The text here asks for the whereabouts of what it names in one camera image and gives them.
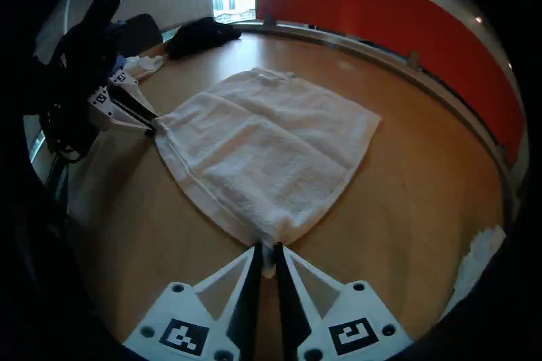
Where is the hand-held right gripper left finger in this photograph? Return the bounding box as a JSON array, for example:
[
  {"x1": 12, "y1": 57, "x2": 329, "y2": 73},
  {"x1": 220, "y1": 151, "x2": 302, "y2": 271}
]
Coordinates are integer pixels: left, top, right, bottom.
[{"x1": 121, "y1": 245, "x2": 264, "y2": 361}]

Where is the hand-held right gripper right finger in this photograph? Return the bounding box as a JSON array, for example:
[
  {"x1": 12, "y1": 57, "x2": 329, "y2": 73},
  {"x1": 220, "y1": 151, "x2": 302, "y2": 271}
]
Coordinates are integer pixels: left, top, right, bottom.
[{"x1": 272, "y1": 242, "x2": 415, "y2": 361}]

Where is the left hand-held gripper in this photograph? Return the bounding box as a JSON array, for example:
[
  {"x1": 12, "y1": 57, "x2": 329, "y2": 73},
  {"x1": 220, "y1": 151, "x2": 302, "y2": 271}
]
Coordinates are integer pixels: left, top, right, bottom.
[{"x1": 25, "y1": 0, "x2": 162, "y2": 164}]

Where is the white towel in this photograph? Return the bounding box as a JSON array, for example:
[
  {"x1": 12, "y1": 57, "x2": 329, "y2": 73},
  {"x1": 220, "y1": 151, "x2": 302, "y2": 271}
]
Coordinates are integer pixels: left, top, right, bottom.
[
  {"x1": 153, "y1": 66, "x2": 382, "y2": 280},
  {"x1": 123, "y1": 54, "x2": 165, "y2": 81}
]

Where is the black office chair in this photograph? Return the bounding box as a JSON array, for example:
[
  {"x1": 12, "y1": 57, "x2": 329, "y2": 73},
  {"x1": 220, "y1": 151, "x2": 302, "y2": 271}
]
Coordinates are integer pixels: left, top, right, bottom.
[{"x1": 121, "y1": 13, "x2": 165, "y2": 57}]

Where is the heap of black towels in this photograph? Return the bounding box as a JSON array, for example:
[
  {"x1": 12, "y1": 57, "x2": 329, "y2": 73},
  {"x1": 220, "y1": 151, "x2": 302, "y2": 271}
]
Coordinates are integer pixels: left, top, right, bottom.
[{"x1": 167, "y1": 16, "x2": 243, "y2": 61}]

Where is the heap of white towels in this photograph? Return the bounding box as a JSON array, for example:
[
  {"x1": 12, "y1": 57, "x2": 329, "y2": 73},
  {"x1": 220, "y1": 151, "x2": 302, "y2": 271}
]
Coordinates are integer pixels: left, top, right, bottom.
[{"x1": 440, "y1": 224, "x2": 507, "y2": 320}]

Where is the red desk screen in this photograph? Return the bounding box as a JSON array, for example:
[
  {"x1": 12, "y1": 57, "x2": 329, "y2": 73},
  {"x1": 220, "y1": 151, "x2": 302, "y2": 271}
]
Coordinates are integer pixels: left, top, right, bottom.
[{"x1": 253, "y1": 0, "x2": 527, "y2": 167}]

